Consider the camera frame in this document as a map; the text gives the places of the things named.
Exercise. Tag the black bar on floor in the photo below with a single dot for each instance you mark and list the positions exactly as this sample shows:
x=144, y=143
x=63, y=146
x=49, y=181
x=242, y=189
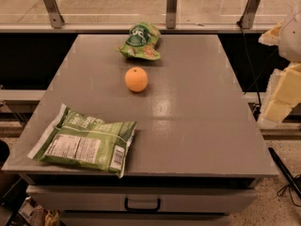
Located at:
x=294, y=182

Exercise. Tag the green jalapeno chip bag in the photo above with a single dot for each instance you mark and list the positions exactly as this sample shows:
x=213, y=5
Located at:
x=74, y=139

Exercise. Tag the middle metal railing bracket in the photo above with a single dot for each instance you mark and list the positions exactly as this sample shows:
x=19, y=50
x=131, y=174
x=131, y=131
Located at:
x=171, y=13

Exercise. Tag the orange fruit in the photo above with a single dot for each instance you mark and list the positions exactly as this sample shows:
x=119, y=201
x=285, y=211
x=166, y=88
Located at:
x=136, y=79

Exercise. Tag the right metal railing bracket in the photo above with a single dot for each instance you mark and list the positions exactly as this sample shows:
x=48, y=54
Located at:
x=248, y=17

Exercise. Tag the metal railing bracket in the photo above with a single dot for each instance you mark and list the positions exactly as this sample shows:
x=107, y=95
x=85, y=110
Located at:
x=248, y=17
x=56, y=19
x=171, y=13

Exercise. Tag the green rice chip bag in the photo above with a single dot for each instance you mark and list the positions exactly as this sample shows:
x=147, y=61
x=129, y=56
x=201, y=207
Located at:
x=142, y=41

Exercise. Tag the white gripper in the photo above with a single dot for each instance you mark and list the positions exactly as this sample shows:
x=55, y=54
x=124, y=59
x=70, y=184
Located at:
x=292, y=39

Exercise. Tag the left metal railing bracket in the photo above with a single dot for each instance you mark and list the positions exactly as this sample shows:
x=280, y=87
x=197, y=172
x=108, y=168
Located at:
x=56, y=19

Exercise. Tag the grey drawer with black handle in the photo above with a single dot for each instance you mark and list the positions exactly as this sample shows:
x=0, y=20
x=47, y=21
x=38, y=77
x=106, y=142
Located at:
x=138, y=199

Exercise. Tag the snack packages on lower shelf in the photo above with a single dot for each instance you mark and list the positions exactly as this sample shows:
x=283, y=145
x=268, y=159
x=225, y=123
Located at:
x=36, y=215

